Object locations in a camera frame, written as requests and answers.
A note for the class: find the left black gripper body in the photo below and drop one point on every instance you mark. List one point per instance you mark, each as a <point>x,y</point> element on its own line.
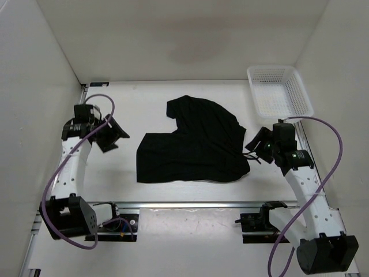
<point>105,133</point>

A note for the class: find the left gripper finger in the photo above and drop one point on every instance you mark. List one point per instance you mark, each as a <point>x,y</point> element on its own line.
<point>114,131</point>
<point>106,143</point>

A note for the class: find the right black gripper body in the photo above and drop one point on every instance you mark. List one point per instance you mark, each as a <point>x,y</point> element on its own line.
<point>268,149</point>

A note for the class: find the black shorts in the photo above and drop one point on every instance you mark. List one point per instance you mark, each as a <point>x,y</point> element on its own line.
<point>207,145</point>

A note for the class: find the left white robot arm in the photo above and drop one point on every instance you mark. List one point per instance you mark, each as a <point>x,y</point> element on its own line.
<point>63,209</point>

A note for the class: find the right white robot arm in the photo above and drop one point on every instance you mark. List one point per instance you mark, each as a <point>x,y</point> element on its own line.
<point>320,243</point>

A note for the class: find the white plastic basket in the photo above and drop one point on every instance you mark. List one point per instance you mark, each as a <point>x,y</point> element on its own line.
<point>278,92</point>

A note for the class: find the dark label sticker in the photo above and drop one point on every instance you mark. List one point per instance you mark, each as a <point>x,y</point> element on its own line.
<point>99,84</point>

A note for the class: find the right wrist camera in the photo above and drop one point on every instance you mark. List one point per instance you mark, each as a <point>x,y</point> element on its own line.
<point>283,132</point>

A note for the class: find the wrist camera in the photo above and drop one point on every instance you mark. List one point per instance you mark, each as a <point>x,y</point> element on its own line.
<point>85,111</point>
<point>283,132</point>

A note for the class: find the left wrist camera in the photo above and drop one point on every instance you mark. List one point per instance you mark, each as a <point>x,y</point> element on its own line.
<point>85,111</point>

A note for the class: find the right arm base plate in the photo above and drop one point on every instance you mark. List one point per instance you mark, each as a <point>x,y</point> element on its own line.
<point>256,230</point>

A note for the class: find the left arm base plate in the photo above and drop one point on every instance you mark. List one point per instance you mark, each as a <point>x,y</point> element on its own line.
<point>124,229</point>

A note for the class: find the aluminium front rail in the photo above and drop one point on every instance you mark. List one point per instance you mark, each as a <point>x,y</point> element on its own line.
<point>187,204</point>

